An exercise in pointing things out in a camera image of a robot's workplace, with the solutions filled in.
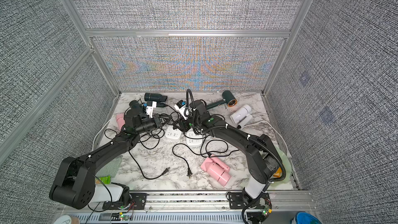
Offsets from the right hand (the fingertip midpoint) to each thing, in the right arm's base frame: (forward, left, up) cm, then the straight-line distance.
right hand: (175, 118), depth 80 cm
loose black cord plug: (-21, +5, -18) cm, 29 cm away
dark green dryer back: (+28, +19, -15) cm, 37 cm away
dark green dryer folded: (+21, +31, -19) cm, 42 cm away
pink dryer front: (-21, -22, -16) cm, 34 cm away
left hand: (0, 0, +2) cm, 2 cm away
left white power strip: (+1, +4, -18) cm, 18 cm away
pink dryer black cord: (-21, -7, -18) cm, 29 cm away
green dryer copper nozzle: (+28, -34, -17) cm, 47 cm away
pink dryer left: (+9, +37, -15) cm, 41 cm away
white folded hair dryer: (+12, -41, -17) cm, 46 cm away
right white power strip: (-5, -8, -17) cm, 20 cm away
